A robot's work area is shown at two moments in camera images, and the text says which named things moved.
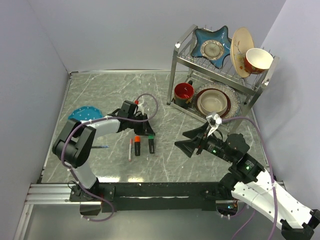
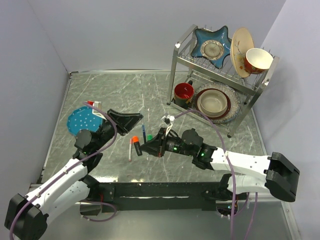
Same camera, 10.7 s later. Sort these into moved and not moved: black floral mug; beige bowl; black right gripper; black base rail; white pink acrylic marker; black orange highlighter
Moved: black right gripper; black orange highlighter
Not moved: white pink acrylic marker; black base rail; beige bowl; black floral mug
